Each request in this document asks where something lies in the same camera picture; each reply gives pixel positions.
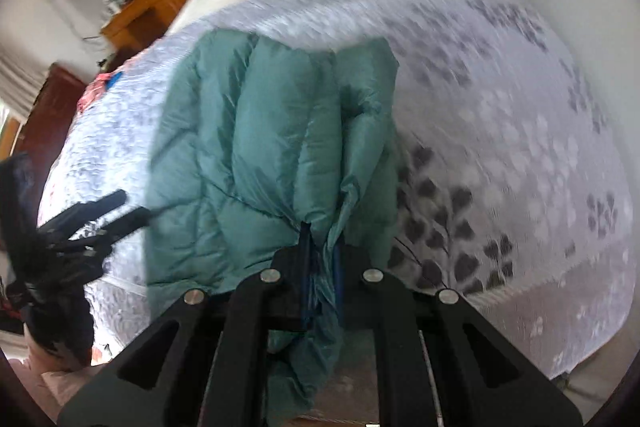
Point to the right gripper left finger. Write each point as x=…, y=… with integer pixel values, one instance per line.
x=292, y=307

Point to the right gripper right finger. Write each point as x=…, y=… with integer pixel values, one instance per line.
x=352, y=296

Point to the teal quilted puffer jacket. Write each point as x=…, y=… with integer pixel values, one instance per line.
x=255, y=140

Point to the left hand in black glove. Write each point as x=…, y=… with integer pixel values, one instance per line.
x=63, y=326

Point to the wooden framed window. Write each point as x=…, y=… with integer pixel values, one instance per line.
x=10, y=128

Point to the brown wooden headboard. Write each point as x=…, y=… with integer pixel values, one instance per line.
x=44, y=134

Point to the striped window curtain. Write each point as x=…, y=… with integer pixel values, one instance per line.
x=20, y=83

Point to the red patterned cloth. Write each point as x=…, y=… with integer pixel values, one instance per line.
x=100, y=85

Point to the grey floral quilted bedspread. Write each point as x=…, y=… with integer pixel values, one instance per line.
x=514, y=192

